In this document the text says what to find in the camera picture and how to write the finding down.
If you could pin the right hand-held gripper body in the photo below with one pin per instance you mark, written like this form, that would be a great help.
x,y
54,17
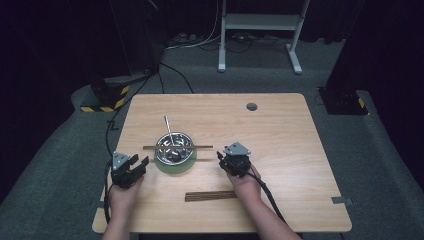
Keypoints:
x,y
237,160

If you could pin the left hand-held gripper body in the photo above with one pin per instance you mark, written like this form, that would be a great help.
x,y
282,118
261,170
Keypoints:
x,y
123,175

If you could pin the single brown chopstick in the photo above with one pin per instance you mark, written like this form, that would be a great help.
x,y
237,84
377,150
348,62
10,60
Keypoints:
x,y
200,146

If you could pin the row of brown wooden chopsticks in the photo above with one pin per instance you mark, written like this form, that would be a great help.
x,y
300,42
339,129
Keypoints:
x,y
210,196

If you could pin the steel bowl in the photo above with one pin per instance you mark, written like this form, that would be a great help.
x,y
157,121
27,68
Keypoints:
x,y
174,148

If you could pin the person's left hand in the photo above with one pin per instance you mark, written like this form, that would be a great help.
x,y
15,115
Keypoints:
x,y
123,200

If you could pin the person's right hand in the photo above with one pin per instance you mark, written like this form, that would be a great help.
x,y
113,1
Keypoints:
x,y
246,188

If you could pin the grey tape piece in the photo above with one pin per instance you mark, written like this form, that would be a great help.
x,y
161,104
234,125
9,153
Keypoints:
x,y
98,204
341,200

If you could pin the metal spoon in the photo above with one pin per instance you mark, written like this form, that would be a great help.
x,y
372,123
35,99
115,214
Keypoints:
x,y
168,128

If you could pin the dark round table grommet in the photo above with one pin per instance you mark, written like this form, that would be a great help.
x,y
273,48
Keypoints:
x,y
251,107

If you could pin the black yellow striped stand base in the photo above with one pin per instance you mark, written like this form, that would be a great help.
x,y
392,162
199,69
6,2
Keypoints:
x,y
106,96

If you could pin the power strip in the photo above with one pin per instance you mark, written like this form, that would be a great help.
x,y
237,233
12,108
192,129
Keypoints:
x,y
183,38

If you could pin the white metal stand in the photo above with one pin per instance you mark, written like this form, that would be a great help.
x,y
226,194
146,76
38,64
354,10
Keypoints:
x,y
261,21

